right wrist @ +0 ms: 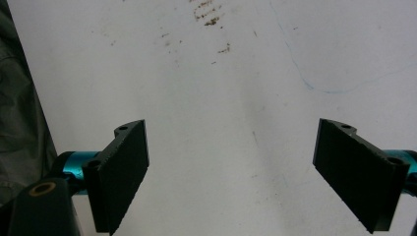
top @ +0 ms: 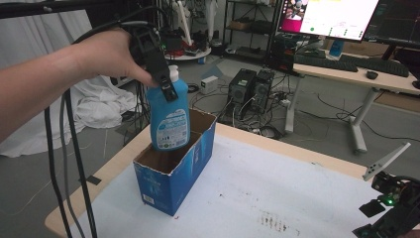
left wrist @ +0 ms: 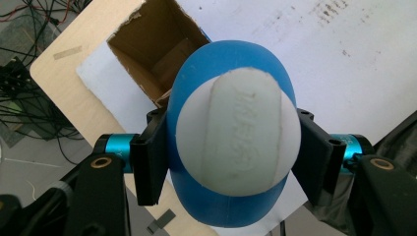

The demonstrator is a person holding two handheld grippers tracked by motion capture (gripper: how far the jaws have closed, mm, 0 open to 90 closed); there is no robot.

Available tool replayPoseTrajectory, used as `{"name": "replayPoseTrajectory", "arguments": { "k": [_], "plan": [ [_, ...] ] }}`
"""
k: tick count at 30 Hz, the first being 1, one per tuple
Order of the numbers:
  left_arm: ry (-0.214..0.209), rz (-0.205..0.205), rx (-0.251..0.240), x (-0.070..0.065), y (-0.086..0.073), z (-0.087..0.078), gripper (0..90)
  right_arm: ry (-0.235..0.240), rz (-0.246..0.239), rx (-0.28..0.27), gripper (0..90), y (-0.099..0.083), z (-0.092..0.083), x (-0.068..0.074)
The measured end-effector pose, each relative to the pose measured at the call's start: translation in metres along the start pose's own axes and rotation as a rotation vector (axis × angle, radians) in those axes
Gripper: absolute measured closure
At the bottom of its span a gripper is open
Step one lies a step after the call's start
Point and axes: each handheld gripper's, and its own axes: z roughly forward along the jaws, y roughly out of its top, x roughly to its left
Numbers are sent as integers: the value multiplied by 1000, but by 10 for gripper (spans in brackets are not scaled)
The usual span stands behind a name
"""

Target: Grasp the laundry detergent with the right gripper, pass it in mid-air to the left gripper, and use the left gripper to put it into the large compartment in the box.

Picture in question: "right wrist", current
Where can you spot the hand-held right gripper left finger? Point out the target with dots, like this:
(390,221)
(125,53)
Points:
(114,183)

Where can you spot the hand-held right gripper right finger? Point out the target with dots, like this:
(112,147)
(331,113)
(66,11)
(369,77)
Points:
(357,177)

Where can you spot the dark grey plastic cover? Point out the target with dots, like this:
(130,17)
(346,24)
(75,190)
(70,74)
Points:
(19,124)

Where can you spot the white table mat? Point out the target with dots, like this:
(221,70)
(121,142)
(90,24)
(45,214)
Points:
(229,98)

